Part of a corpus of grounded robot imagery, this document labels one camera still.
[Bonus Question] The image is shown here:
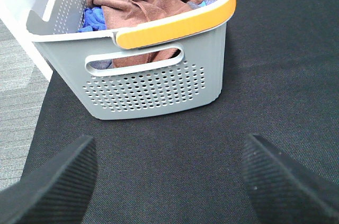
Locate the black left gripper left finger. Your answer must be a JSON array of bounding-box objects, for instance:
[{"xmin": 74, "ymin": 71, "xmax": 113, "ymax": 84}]
[{"xmin": 1, "ymin": 135, "xmax": 97, "ymax": 223}]

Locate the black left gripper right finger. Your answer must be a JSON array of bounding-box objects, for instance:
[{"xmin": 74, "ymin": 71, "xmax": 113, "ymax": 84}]
[{"xmin": 242, "ymin": 134, "xmax": 338, "ymax": 223}]

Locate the black table cloth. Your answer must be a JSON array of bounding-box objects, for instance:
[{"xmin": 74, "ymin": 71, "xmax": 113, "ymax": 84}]
[{"xmin": 23, "ymin": 0, "xmax": 338, "ymax": 223}]

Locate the grey perforated basket orange rim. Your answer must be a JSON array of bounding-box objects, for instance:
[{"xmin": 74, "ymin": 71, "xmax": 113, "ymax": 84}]
[{"xmin": 26, "ymin": 0, "xmax": 236, "ymax": 120}]

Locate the blue cloth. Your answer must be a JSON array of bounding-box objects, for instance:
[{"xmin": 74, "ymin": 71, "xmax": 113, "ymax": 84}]
[{"xmin": 77, "ymin": 7, "xmax": 107, "ymax": 32}]

